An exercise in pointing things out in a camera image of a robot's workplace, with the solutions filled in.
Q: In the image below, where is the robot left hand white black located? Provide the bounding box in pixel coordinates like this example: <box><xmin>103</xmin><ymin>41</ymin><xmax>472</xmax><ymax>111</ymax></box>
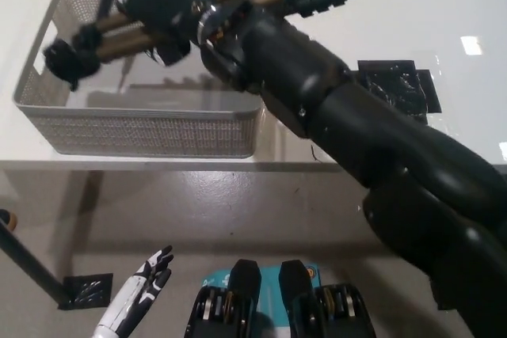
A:
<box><xmin>94</xmin><ymin>245</ymin><xmax>176</xmax><ymax>338</ymax></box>

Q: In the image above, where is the black ribbed robot body block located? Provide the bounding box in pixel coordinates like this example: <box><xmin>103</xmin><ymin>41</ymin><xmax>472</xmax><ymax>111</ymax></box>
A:
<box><xmin>278</xmin><ymin>259</ymin><xmax>376</xmax><ymax>338</ymax></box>
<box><xmin>184</xmin><ymin>258</ymin><xmax>263</xmax><ymax>338</ymax></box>

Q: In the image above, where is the black table leg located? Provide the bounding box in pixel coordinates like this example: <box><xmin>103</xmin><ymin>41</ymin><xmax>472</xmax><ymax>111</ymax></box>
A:
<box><xmin>0</xmin><ymin>218</ymin><xmax>73</xmax><ymax>307</ymax></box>

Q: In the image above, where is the brown rounded object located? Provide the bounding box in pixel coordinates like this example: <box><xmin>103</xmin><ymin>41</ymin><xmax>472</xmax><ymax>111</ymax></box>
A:
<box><xmin>0</xmin><ymin>208</ymin><xmax>19</xmax><ymax>232</ymax></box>

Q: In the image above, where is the grey perforated plastic basket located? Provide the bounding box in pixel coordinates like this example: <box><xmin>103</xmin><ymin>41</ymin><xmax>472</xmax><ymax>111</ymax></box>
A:
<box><xmin>11</xmin><ymin>0</ymin><xmax>267</xmax><ymax>159</ymax></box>

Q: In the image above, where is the black tape patch on table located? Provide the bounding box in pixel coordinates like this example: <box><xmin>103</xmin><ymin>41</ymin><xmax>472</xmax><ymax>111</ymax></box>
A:
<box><xmin>357</xmin><ymin>59</ymin><xmax>443</xmax><ymax>126</ymax></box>

